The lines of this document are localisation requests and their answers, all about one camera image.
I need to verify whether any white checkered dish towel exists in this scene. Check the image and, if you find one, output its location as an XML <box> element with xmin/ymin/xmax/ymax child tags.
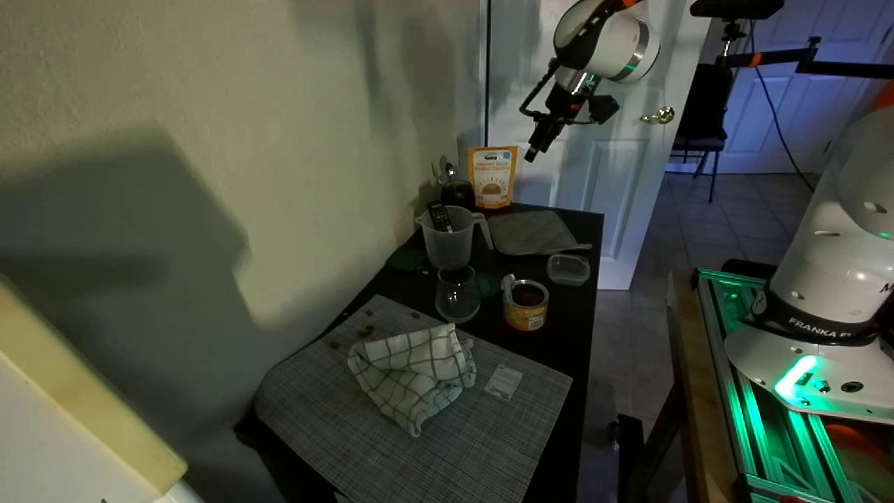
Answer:
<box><xmin>347</xmin><ymin>321</ymin><xmax>479</xmax><ymax>442</ymax></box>

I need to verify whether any black utensil holder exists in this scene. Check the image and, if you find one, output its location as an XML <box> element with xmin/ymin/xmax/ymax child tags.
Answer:
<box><xmin>422</xmin><ymin>154</ymin><xmax>476</xmax><ymax>209</ymax></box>

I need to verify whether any metal door handle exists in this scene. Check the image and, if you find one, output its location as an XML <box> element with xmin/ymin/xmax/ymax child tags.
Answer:
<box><xmin>636</xmin><ymin>103</ymin><xmax>678</xmax><ymax>129</ymax></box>

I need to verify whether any black table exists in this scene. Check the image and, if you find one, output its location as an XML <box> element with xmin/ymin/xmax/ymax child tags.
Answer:
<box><xmin>232</xmin><ymin>200</ymin><xmax>606</xmax><ymax>503</ymax></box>

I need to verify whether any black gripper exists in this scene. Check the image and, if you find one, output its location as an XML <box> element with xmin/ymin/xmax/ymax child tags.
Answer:
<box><xmin>521</xmin><ymin>80</ymin><xmax>591</xmax><ymax>166</ymax></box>

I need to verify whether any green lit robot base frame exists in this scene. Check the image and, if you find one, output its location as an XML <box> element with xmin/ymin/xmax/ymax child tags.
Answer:
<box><xmin>694</xmin><ymin>266</ymin><xmax>894</xmax><ymax>503</ymax></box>

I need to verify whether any clear square plastic bowl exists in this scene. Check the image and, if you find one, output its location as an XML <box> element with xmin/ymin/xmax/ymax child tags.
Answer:
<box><xmin>544</xmin><ymin>252</ymin><xmax>594</xmax><ymax>287</ymax></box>

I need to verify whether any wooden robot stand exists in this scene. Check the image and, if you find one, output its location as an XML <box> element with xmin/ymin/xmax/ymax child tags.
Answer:
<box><xmin>651</xmin><ymin>272</ymin><xmax>740</xmax><ymax>503</ymax></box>

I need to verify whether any small white paper packet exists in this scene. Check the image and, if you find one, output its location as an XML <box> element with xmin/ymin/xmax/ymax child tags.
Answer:
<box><xmin>483</xmin><ymin>363</ymin><xmax>525</xmax><ymax>403</ymax></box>

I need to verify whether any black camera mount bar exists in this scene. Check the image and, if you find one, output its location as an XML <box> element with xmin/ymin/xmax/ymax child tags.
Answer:
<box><xmin>693</xmin><ymin>0</ymin><xmax>894</xmax><ymax>84</ymax></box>

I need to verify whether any grey quilted pot holder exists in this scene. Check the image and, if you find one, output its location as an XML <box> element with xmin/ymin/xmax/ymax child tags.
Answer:
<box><xmin>486</xmin><ymin>207</ymin><xmax>594</xmax><ymax>259</ymax></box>

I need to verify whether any clear drinking glass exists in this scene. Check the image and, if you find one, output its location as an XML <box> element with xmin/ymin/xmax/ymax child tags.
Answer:
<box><xmin>433</xmin><ymin>266</ymin><xmax>483</xmax><ymax>328</ymax></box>

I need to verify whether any black chair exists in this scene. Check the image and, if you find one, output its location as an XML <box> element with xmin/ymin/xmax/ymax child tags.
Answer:
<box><xmin>669</xmin><ymin>61</ymin><xmax>736</xmax><ymax>207</ymax></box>

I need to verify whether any white panel door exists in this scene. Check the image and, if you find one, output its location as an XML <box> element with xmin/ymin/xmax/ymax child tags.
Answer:
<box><xmin>486</xmin><ymin>0</ymin><xmax>715</xmax><ymax>290</ymax></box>

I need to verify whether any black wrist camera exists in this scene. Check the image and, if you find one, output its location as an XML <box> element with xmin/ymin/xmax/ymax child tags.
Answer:
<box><xmin>583</xmin><ymin>91</ymin><xmax>622</xmax><ymax>125</ymax></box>

